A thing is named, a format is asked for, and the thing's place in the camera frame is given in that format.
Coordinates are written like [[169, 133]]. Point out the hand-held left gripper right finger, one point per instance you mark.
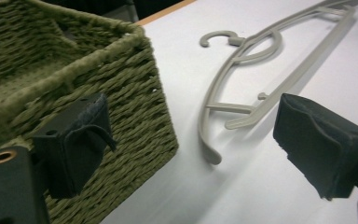
[[317, 143]]

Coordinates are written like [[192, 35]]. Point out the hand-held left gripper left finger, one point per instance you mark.
[[74, 149]]

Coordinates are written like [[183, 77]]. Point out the grey plastic clothes hanger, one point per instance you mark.
[[248, 56]]

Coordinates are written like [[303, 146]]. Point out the green woven basket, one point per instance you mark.
[[74, 77]]

